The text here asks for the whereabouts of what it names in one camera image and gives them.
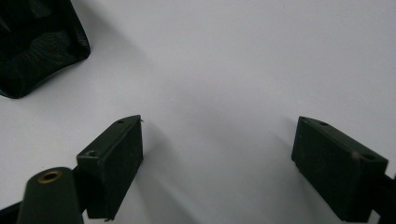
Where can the black mesh-top pouch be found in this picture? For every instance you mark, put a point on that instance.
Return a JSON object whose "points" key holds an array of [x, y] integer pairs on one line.
{"points": [[37, 46]]}

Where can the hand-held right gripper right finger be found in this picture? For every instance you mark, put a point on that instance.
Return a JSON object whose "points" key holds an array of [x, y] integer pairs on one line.
{"points": [[336, 168]]}

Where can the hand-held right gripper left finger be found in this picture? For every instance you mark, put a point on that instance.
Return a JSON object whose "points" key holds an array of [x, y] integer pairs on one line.
{"points": [[112, 165]]}

